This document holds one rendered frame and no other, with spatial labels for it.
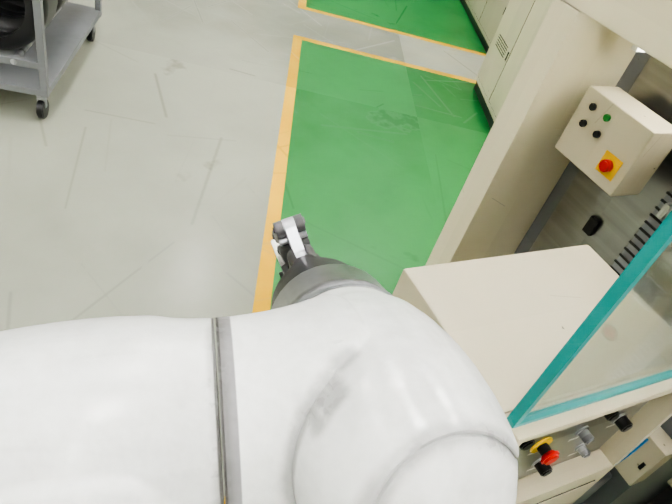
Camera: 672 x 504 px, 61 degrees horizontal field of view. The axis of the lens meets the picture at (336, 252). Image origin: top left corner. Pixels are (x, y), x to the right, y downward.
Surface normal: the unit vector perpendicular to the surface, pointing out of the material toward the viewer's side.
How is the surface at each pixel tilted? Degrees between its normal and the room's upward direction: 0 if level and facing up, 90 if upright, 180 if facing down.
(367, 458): 45
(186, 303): 0
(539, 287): 0
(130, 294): 0
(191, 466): 52
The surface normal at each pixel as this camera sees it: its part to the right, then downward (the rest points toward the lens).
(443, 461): 0.26, -0.07
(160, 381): 0.33, -0.58
